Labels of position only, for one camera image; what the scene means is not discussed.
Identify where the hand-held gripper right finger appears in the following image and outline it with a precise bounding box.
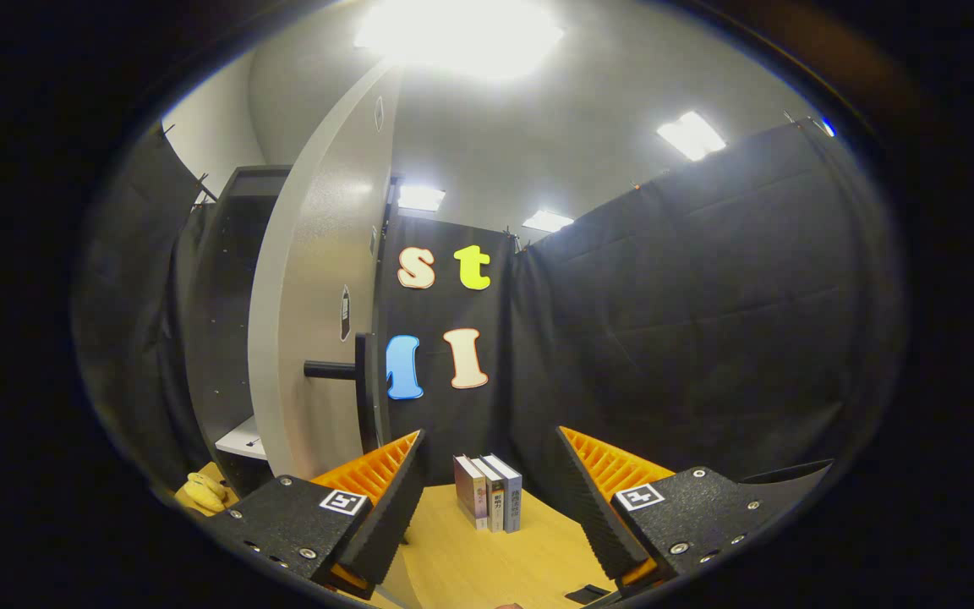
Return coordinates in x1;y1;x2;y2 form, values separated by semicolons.
556;425;794;593

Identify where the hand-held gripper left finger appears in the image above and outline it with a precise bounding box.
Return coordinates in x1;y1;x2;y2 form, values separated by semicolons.
198;428;428;601

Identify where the black door handle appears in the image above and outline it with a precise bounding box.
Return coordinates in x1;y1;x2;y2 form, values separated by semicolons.
304;332;380;453

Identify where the grey cabinet door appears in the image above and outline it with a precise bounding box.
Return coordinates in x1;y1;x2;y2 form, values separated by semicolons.
248;63;403;483

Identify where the maroon cover book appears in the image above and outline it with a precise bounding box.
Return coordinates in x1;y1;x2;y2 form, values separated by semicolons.
453;454;489;531

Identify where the grey spine book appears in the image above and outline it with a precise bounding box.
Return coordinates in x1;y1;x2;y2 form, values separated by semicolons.
484;454;523;534

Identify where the white cabinet shelf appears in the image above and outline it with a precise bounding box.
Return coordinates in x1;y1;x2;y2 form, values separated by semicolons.
215;414;268;460

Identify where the yellow plush toy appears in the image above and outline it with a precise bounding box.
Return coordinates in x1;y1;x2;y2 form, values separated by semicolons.
174;472;231;517

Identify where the black backdrop cloth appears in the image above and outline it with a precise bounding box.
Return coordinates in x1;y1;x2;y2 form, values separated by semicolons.
73;118;906;508

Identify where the dark cabinet body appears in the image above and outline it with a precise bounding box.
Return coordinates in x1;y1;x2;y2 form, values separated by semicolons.
183;165;293;496

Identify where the rectangular ceiling light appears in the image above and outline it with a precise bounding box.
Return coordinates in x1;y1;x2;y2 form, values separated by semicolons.
523;210;575;233
656;111;727;162
397;185;446;212

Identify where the large bright ceiling light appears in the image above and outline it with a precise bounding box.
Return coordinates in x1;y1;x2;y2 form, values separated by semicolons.
354;0;564;81

